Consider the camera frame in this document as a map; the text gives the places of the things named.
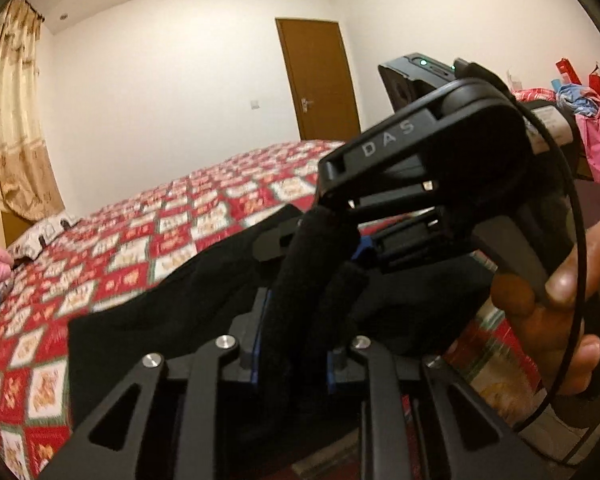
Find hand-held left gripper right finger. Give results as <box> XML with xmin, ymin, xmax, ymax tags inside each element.
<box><xmin>326</xmin><ymin>334</ymin><xmax>536</xmax><ymax>480</ymax></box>

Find red bag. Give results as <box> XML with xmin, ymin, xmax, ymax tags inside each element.
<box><xmin>555</xmin><ymin>58</ymin><xmax>581</xmax><ymax>86</ymax></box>

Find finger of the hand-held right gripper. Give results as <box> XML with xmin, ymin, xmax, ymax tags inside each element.
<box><xmin>252</xmin><ymin>217</ymin><xmax>310</xmax><ymax>264</ymax></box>
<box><xmin>352</xmin><ymin>207</ymin><xmax>477</xmax><ymax>276</ymax></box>

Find black pants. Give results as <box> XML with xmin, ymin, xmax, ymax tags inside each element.
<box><xmin>67</xmin><ymin>204</ymin><xmax>496</xmax><ymax>461</ymax></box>

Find grey patterned pillow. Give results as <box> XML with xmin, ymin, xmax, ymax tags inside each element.
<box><xmin>7</xmin><ymin>212</ymin><xmax>82</xmax><ymax>262</ymax></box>

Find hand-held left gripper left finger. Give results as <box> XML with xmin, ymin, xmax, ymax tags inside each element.
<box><xmin>40</xmin><ymin>287</ymin><xmax>270</xmax><ymax>480</ymax></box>

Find beige patterned curtain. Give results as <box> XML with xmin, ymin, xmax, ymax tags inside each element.
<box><xmin>0</xmin><ymin>0</ymin><xmax>67</xmax><ymax>222</ymax></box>

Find person's right hand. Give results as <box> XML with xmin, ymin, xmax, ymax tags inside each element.
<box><xmin>491</xmin><ymin>214</ymin><xmax>600</xmax><ymax>398</ymax></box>

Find blue cloth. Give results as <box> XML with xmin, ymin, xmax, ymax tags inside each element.
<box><xmin>555</xmin><ymin>82</ymin><xmax>598</xmax><ymax>117</ymax></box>

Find bed with red printed bedspread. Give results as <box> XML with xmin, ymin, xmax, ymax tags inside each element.
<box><xmin>0</xmin><ymin>139</ymin><xmax>548</xmax><ymax>480</ymax></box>

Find brown wooden door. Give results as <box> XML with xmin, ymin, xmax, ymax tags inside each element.
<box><xmin>275</xmin><ymin>17</ymin><xmax>362</xmax><ymax>142</ymax></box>

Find red printed cloth pile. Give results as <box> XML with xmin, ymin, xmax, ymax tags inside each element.
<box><xmin>511</xmin><ymin>86</ymin><xmax>561</xmax><ymax>105</ymax></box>

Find pink hanging garment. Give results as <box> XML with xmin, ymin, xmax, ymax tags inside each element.
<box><xmin>580</xmin><ymin>72</ymin><xmax>600</xmax><ymax>186</ymax></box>

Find thin black cable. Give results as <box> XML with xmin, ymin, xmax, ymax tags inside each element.
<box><xmin>500</xmin><ymin>80</ymin><xmax>592</xmax><ymax>466</ymax></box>

